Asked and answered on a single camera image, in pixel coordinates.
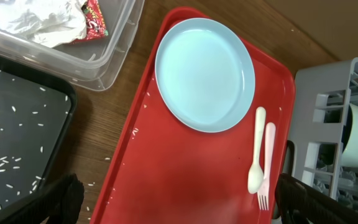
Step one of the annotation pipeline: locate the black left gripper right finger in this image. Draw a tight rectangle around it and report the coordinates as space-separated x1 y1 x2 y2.
275 174 358 224

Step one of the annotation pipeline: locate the white crumpled tissue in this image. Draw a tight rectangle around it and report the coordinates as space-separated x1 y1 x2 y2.
0 0 87 48

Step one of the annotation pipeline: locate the cream plastic spoon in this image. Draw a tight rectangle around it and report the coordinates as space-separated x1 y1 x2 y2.
247 106 266 194

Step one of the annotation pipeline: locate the clear plastic bin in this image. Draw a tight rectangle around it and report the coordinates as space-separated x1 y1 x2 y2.
0 0 144 91

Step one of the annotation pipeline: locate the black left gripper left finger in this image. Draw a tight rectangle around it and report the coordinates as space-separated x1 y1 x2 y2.
0 174 85 224

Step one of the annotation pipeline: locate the pink plastic fork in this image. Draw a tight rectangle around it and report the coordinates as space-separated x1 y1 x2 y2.
257 123 276 210

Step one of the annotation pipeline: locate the grey dishwasher rack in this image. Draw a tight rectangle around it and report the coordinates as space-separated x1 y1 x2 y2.
288 57 358 213

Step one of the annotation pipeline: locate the light blue plate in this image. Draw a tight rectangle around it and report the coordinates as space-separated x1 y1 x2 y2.
155 17 255 133

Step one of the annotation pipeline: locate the black waste tray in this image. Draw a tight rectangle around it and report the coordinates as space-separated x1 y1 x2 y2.
0 48 78 218

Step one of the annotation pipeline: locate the red snack wrapper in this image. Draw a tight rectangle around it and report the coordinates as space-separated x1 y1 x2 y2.
70 0 108 44

